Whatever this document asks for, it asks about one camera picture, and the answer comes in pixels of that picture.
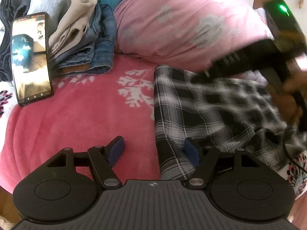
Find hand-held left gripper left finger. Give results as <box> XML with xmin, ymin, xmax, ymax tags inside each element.
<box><xmin>47</xmin><ymin>136</ymin><xmax>125</xmax><ymax>188</ymax></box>

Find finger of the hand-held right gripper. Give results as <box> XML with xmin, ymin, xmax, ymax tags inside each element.
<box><xmin>192</xmin><ymin>69</ymin><xmax>216</xmax><ymax>84</ymax></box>

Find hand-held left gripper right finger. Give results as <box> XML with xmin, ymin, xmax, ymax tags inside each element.
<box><xmin>184</xmin><ymin>138</ymin><xmax>262</xmax><ymax>188</ymax></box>

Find black white plaid pants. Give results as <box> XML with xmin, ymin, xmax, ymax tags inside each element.
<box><xmin>153</xmin><ymin>64</ymin><xmax>307</xmax><ymax>180</ymax></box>

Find person's right hand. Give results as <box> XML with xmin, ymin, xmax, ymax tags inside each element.
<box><xmin>272</xmin><ymin>72</ymin><xmax>304</xmax><ymax>126</ymax></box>

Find red floral fleece blanket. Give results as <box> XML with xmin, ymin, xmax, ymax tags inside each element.
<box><xmin>0</xmin><ymin>53</ymin><xmax>307</xmax><ymax>197</ymax></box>

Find pink grey floral duvet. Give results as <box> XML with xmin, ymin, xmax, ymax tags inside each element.
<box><xmin>113</xmin><ymin>0</ymin><xmax>274</xmax><ymax>72</ymax></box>

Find blue jeans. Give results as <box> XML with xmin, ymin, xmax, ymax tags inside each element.
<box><xmin>51</xmin><ymin>3</ymin><xmax>117</xmax><ymax>76</ymax></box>

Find black smartphone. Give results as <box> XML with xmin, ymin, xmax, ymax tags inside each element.
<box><xmin>11</xmin><ymin>12</ymin><xmax>54</xmax><ymax>107</ymax></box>

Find beige garment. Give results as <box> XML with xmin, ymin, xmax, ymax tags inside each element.
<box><xmin>48</xmin><ymin>0</ymin><xmax>100</xmax><ymax>58</ymax></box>

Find dark knit cloth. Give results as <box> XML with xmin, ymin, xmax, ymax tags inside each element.
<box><xmin>0</xmin><ymin>0</ymin><xmax>34</xmax><ymax>83</ymax></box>

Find light grey garment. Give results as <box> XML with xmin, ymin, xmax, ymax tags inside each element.
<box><xmin>25</xmin><ymin>0</ymin><xmax>72</xmax><ymax>44</ymax></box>

